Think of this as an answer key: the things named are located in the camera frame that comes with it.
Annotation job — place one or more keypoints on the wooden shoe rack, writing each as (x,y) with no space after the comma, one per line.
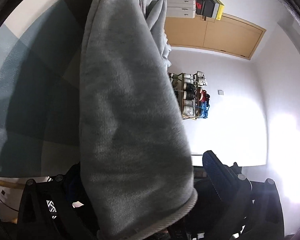
(190,92)

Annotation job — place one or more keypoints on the grey hoodie with print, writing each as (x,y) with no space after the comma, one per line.
(136,165)

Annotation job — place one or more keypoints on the wooden door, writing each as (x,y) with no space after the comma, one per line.
(229,35)

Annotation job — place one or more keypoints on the wall light switch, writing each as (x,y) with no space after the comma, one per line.
(220,92)

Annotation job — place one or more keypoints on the stack of shoe boxes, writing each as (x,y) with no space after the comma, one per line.
(210,8)

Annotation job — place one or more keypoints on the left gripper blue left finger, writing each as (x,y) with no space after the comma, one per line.
(57,209)

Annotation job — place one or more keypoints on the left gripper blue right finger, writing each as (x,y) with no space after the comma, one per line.
(230,206)

